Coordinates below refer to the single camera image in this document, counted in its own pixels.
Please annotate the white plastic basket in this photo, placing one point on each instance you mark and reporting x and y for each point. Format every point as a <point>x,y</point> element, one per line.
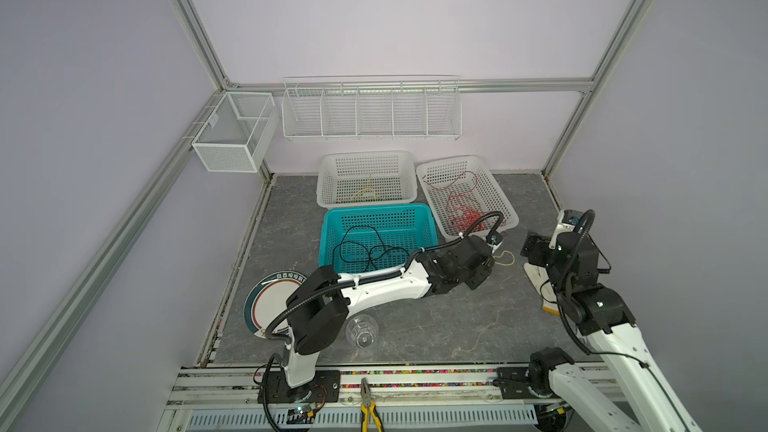
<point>459,190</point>
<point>366,178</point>

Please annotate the white work glove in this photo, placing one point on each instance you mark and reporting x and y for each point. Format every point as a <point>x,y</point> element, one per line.
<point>539,279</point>

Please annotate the round tape plate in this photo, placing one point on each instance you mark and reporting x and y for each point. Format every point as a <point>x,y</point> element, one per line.
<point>267,299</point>

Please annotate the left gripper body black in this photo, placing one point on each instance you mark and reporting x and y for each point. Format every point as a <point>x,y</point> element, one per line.
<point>462,279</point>

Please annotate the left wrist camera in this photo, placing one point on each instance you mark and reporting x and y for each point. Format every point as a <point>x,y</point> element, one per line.
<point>494,240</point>

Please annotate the yellow handled pliers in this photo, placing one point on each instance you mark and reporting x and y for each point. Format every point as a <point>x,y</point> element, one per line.
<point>370,419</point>

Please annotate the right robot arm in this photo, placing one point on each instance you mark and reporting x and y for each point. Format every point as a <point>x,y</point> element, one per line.
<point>599,322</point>

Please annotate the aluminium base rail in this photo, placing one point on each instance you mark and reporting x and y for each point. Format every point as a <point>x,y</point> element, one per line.
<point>443,397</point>

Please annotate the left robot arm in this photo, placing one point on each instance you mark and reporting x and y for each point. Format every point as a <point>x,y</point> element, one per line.
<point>317,311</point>

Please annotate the white plastic basket left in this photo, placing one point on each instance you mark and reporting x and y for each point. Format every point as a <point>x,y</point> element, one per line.
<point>366,178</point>

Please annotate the white mesh wall box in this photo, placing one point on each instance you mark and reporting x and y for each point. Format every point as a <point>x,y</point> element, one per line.
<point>236,134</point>

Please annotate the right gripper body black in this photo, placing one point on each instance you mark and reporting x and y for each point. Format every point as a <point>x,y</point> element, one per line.
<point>553,276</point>

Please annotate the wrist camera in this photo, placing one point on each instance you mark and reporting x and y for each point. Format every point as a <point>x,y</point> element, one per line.
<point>494,240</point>
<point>567,219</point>

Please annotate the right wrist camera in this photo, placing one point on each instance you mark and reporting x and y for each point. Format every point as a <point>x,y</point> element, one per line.
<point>567,219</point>

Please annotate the teal plastic basket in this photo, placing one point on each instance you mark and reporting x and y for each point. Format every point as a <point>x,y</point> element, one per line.
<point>364,239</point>

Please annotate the clear plastic cup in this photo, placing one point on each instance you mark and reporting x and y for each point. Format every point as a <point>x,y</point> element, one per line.
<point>362,331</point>

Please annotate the white plastic basket right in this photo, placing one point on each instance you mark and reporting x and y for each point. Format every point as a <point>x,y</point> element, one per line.
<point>459,190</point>

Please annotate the white wire shelf rack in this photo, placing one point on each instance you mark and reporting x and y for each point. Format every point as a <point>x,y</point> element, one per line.
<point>370,106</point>

